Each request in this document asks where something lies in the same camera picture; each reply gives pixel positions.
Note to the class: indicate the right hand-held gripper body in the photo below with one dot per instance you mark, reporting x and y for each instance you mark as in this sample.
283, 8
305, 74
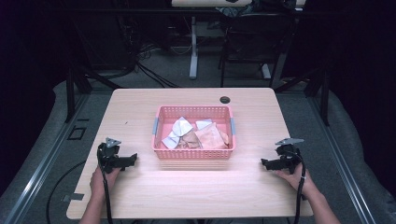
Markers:
289, 155

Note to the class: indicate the small white face mask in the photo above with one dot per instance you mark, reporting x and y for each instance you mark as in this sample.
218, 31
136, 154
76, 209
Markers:
203, 123

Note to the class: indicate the pink plastic basket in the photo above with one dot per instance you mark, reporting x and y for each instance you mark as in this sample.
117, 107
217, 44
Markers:
193, 153

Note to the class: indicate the grey tape strip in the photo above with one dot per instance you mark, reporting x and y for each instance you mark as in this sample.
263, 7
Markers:
73, 197

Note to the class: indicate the white cup-shaped face mask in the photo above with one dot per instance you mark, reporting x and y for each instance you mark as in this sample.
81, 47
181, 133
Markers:
182, 126

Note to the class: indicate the person's right hand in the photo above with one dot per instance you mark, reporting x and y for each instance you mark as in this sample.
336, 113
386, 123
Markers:
295, 180

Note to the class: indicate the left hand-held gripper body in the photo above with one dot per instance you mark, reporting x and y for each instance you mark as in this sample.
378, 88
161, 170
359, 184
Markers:
109, 155

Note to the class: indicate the person's left hand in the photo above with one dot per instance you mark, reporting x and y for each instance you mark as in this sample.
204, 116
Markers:
102, 182

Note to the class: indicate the metal floor rail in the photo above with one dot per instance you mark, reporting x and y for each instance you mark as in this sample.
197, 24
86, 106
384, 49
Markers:
341, 161
43, 161

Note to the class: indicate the black chair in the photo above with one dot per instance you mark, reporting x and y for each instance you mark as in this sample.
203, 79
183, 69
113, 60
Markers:
249, 40

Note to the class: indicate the white folded face mask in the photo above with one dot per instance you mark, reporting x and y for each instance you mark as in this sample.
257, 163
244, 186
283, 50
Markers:
170, 142

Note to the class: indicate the white desk leg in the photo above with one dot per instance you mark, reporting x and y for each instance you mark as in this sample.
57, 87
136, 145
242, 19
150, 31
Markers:
193, 49

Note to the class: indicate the black metal stand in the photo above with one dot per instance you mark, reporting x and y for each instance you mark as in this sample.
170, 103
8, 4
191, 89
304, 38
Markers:
314, 84
77, 77

